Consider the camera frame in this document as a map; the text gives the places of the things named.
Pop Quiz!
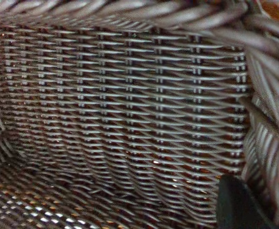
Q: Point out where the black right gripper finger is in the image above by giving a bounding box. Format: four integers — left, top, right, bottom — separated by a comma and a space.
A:
215, 176, 278, 229

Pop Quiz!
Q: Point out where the dark brown woven wicker basket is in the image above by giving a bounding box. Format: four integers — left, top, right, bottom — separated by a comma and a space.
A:
0, 0, 279, 229

